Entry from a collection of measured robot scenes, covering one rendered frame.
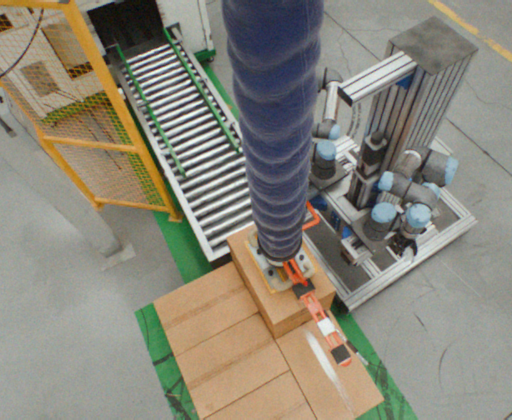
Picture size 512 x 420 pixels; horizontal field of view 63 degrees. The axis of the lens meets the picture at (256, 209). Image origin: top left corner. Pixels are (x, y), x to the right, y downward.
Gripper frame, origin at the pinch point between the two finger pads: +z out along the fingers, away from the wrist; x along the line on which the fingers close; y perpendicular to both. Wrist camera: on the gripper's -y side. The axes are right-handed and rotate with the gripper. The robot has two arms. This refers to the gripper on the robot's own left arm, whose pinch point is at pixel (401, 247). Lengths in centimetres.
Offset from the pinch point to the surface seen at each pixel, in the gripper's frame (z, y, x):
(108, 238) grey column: 124, 124, -155
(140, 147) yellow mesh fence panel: 46, 69, -156
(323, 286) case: 58, 23, -17
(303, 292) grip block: 32, 40, -14
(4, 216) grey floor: 152, 200, -249
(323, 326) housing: 32, 41, 5
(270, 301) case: 58, 53, -26
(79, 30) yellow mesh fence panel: -44, 70, -156
